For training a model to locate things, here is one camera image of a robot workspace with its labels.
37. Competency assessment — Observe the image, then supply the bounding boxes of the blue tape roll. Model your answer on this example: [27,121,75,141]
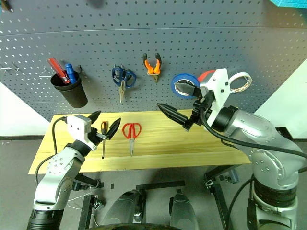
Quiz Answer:
[170,73,200,99]

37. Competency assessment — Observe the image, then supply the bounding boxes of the thin white wire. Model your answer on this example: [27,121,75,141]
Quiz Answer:
[67,186,99,226]

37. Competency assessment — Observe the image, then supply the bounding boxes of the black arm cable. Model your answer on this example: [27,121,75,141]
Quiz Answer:
[35,116,68,185]
[200,105,307,173]

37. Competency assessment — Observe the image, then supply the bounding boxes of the teal object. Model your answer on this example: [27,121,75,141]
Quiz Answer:
[268,0,307,9]

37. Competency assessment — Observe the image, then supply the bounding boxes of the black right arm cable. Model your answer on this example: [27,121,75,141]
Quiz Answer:
[200,105,307,173]

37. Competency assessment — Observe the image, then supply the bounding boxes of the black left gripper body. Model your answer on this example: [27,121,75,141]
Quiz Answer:
[90,127,107,146]

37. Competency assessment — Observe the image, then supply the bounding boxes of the red tape roll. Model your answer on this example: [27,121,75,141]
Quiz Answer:
[198,70,216,83]

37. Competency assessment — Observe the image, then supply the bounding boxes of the red handled scissors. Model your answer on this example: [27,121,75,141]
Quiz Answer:
[122,122,142,158]

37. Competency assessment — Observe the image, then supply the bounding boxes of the orange black needle-nose pliers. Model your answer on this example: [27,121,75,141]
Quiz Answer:
[142,52,161,84]

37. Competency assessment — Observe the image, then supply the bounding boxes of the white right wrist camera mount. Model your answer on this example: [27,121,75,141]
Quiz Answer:
[199,68,231,127]

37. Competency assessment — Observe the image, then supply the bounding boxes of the white tape roll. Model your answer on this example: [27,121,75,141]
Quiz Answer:
[227,72,253,93]

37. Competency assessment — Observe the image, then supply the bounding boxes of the black plastic cup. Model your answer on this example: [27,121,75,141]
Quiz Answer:
[50,71,88,109]

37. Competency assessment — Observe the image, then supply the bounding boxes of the white pegboard hook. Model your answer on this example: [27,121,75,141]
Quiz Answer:
[0,62,20,72]

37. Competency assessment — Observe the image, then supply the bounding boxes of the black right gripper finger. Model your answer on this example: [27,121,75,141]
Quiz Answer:
[157,103,189,126]
[175,81,198,98]

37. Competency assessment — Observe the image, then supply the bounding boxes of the red utility knife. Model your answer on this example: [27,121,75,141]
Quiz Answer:
[47,57,71,84]

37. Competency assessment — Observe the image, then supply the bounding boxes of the black robot body cable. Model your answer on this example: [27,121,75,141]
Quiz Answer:
[226,177,255,230]

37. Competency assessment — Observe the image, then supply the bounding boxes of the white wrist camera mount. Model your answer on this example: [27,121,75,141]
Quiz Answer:
[66,114,99,152]
[199,68,231,127]

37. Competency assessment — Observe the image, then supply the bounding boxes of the blue handled scissors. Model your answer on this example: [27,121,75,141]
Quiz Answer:
[112,64,137,104]

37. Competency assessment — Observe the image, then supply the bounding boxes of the orange black handled screwdriver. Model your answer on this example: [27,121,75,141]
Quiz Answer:
[100,121,109,160]

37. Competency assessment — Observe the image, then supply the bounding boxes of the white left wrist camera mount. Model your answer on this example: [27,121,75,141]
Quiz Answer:
[66,114,99,152]

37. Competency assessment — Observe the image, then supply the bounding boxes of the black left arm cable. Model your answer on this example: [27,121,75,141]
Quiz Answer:
[35,116,68,185]

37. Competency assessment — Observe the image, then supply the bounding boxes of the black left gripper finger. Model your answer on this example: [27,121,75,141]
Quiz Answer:
[88,110,102,125]
[105,117,121,141]

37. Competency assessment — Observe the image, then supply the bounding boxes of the blue handled tool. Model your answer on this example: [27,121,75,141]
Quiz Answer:
[64,63,78,85]

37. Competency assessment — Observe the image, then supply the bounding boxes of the grey metal pegboard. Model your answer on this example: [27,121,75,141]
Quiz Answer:
[0,0,307,123]

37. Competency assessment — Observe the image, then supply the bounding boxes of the grey wire pegboard hook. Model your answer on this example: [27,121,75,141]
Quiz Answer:
[39,67,55,78]

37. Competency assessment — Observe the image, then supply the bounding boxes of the dark grey rounded shape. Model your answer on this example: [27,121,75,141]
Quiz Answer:
[103,190,147,227]
[169,191,200,228]

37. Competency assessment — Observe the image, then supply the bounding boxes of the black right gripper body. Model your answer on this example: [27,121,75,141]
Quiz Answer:
[182,86,216,132]

